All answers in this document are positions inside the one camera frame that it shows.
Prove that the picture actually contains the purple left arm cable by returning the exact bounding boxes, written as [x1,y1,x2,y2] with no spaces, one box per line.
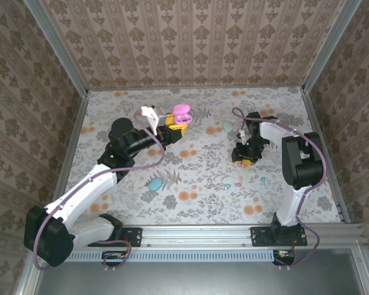
[33,110,167,272]

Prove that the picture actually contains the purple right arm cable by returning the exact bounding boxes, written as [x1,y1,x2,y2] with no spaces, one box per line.
[232,106,327,271]

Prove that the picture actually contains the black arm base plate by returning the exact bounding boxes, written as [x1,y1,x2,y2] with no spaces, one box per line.
[250,226,308,248]
[87,226,143,248]

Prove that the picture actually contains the black wiring connector box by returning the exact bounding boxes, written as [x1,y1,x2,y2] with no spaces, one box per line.
[272,249,296,267]
[101,250,127,267]

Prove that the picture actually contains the thin aluminium wall rail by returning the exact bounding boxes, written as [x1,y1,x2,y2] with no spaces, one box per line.
[88,85,303,91]

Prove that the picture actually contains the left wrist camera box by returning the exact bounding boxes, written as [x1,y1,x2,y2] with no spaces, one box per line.
[140,105,169,133]

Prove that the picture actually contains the pink earbud charging case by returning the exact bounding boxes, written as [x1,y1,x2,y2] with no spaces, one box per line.
[171,103,192,125]

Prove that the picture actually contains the blue earbud charging case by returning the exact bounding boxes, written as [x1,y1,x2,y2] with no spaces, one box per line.
[148,178,164,192]

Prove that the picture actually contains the aluminium corner post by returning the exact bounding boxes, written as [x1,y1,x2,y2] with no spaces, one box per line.
[300,0,364,93]
[22,0,90,98]

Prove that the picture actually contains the aluminium side rail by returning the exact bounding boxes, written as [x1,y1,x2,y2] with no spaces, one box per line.
[301,88,352,224]
[50,92,90,200]

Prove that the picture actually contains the grey metal panel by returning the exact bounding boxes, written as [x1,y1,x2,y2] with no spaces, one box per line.
[14,245,369,295]

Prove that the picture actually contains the wide aluminium mounting beam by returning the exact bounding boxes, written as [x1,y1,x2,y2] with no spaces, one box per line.
[72,223,369,249]

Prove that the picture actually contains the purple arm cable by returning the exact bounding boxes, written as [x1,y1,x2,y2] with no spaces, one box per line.
[33,110,167,272]
[232,106,327,271]

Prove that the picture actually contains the grey slotted cable duct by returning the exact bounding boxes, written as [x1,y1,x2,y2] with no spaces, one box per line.
[70,249,275,262]

